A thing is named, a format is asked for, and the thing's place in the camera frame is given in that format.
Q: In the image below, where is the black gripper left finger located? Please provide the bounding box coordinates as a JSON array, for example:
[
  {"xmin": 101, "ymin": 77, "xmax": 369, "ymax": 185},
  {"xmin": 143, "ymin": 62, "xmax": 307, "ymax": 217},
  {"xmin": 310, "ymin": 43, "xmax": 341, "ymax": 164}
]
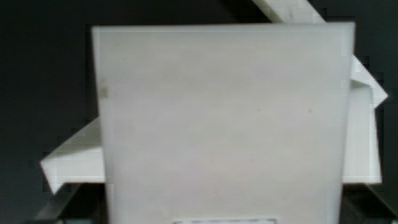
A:
[{"xmin": 31, "ymin": 184, "xmax": 79, "ymax": 224}]

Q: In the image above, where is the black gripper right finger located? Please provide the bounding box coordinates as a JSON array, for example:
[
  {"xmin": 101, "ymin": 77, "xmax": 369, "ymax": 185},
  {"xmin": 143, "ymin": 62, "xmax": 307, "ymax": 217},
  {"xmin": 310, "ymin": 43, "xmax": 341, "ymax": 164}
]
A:
[{"xmin": 344, "ymin": 184, "xmax": 398, "ymax": 224}]

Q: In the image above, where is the white cabinet body box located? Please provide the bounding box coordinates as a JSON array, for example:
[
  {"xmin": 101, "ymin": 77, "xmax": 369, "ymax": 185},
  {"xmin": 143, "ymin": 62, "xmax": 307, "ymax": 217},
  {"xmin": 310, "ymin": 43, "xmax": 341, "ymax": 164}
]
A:
[{"xmin": 40, "ymin": 59, "xmax": 387, "ymax": 193}]

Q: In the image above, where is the white cabinet top block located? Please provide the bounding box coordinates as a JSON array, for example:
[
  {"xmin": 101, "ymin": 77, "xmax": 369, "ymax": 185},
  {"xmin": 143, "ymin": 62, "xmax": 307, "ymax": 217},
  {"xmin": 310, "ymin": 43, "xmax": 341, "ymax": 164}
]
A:
[{"xmin": 92, "ymin": 23, "xmax": 355, "ymax": 224}]

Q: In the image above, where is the white right fence rail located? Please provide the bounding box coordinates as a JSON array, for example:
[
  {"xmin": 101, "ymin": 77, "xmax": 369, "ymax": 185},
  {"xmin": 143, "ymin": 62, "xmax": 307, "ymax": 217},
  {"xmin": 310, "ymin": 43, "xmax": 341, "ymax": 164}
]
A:
[{"xmin": 252, "ymin": 0, "xmax": 325, "ymax": 24}]

